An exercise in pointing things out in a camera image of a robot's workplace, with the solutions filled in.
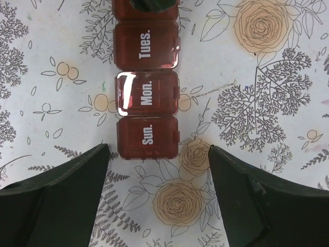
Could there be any floral tablecloth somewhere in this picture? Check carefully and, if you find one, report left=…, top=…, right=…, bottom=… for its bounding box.
left=1, top=1, right=328, bottom=246

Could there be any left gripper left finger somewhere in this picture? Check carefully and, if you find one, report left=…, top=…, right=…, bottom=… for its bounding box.
left=1, top=144, right=110, bottom=246

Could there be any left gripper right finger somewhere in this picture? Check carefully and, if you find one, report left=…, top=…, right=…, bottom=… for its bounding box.
left=208, top=145, right=328, bottom=246

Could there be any red weekly pill organizer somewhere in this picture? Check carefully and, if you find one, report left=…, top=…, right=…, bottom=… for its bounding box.
left=112, top=1, right=180, bottom=160

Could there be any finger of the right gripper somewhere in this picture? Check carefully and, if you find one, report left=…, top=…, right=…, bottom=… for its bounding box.
left=129, top=0, right=177, bottom=13

